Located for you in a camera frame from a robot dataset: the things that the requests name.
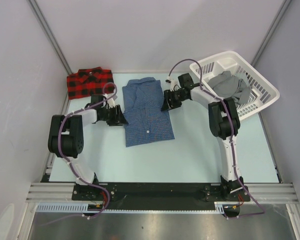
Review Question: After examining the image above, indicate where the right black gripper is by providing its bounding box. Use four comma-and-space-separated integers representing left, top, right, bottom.
161, 89, 189, 112

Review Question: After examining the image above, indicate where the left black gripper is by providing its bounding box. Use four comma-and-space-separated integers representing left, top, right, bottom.
100, 104, 128, 127

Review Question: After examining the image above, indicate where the blue checked shirt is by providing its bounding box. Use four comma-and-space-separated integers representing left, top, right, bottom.
122, 77, 175, 148

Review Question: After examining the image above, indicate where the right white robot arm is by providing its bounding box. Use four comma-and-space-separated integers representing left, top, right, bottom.
161, 73, 244, 201

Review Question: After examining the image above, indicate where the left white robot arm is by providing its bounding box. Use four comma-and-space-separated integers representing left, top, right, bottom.
47, 93, 128, 200

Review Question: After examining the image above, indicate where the red black plaid shirt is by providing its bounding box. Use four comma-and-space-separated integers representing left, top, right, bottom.
66, 67, 114, 100

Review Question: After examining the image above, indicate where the grey shirt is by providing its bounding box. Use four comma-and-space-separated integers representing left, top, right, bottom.
208, 70, 252, 105

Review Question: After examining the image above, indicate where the white plastic basket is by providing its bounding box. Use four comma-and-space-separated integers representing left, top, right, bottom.
189, 51, 280, 121

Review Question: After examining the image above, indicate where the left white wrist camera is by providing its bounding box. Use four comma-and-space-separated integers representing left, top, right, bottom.
103, 95, 117, 109

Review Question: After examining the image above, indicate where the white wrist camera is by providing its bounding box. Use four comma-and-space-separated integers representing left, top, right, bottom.
165, 76, 180, 92
103, 95, 117, 109

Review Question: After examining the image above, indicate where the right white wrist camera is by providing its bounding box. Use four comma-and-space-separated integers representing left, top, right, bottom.
165, 76, 180, 92

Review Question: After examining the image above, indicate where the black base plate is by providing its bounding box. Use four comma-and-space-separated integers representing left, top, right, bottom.
71, 181, 251, 212

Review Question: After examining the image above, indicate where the white slotted cable duct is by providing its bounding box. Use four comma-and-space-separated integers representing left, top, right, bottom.
36, 202, 224, 214

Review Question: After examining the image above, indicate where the aluminium rail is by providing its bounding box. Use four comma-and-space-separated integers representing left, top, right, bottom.
25, 182, 299, 204

